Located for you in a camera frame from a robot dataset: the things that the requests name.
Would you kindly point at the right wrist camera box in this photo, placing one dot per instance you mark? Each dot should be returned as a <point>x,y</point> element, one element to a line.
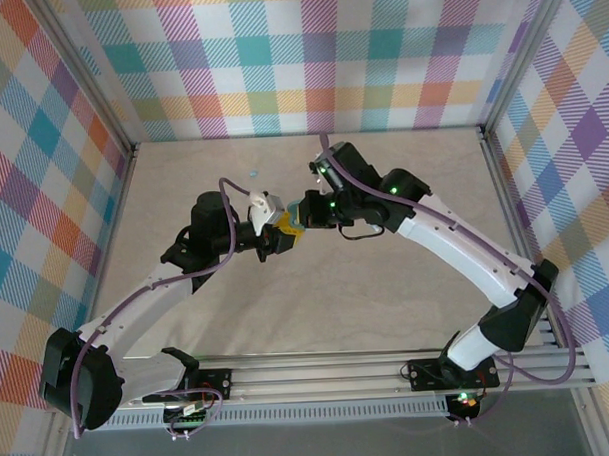
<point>322,185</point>

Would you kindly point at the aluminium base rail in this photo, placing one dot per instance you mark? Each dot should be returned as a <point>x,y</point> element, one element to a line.
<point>315,378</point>

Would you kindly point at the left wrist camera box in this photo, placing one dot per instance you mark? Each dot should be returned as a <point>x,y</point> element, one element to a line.
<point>265,209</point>

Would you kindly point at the controller circuit board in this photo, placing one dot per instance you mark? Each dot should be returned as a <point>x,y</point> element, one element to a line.
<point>466,403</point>
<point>186,419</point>

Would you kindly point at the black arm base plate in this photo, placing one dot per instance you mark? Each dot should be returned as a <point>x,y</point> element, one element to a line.
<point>221,383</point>
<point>424,374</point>

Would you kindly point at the aluminium frame post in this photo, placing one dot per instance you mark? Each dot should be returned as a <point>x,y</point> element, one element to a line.
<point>86,75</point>
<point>522,55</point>

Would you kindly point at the aluminium side rail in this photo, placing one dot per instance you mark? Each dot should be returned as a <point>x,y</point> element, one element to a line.
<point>115,219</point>
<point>508,206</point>

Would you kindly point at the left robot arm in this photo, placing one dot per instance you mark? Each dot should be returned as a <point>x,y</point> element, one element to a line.
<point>137,309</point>

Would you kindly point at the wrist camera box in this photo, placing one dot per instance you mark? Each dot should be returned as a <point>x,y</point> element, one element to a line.
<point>322,185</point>
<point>265,209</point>

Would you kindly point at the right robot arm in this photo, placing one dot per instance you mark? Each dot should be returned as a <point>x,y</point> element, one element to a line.
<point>450,255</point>

